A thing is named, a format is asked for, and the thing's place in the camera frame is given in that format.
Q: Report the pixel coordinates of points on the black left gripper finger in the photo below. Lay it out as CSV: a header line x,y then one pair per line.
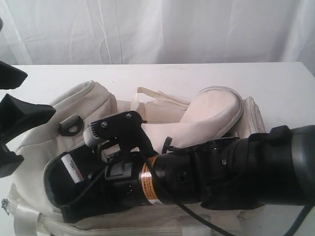
x,y
11,77

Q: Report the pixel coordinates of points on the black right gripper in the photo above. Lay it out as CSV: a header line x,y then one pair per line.
x,y
119,188

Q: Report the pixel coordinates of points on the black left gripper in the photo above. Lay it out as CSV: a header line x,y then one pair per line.
x,y
17,117

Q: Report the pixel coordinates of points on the white marker black cap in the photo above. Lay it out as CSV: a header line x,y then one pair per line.
x,y
72,168

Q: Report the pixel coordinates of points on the cream fabric duffel bag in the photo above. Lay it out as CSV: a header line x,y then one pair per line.
x,y
214,112

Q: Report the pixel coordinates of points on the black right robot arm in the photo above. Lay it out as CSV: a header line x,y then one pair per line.
x,y
276,168

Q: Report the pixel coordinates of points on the white backdrop curtain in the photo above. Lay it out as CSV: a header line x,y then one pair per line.
x,y
157,31

